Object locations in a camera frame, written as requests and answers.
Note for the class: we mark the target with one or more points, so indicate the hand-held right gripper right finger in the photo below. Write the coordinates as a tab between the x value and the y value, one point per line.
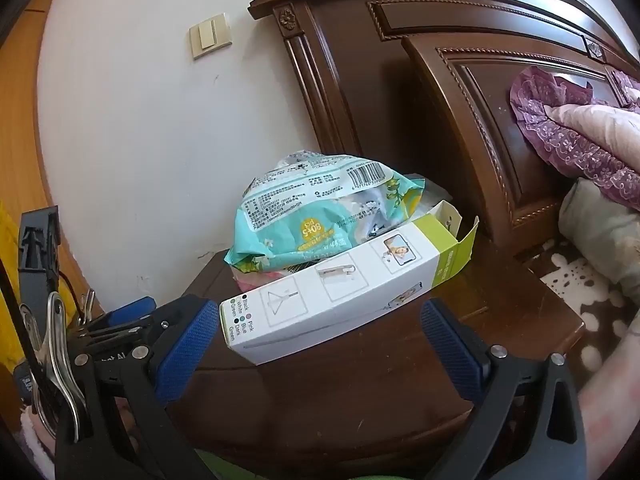
450	350

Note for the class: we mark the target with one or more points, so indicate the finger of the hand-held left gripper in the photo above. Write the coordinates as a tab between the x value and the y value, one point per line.
120	336
132	308

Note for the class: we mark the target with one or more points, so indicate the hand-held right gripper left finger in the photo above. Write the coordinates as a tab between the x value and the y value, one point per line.
187	345

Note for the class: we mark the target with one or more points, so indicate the white cardboard box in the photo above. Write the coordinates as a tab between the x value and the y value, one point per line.
350	285

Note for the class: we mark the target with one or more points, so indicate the teal wipes packet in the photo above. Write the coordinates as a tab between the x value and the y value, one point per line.
300	210

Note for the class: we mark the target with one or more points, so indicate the white plastic bag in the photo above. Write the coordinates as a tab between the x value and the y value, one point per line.
300	156

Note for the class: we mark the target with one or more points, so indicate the yellow cloth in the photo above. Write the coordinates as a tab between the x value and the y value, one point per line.
10	285

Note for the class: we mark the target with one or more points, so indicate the silver metal clip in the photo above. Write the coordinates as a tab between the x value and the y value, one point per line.
62	360
89	302

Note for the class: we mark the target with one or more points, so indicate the wooden nightstand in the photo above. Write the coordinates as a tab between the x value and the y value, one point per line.
350	400

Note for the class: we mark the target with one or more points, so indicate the brown spotted blanket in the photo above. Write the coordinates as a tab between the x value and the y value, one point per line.
585	300

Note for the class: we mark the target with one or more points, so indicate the pink fleece blanket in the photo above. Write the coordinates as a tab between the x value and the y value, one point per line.
610	390

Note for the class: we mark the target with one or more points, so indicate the grey pillow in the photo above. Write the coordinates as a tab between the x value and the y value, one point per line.
605	230

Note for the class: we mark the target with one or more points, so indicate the wooden headboard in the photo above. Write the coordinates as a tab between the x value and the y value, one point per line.
425	110

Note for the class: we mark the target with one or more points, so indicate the purple lace pillow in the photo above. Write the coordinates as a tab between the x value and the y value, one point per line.
575	140

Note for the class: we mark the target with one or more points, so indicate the wooden door frame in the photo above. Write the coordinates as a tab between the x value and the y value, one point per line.
25	135

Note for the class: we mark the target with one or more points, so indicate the beige wall switch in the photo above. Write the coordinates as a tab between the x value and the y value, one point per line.
210	37

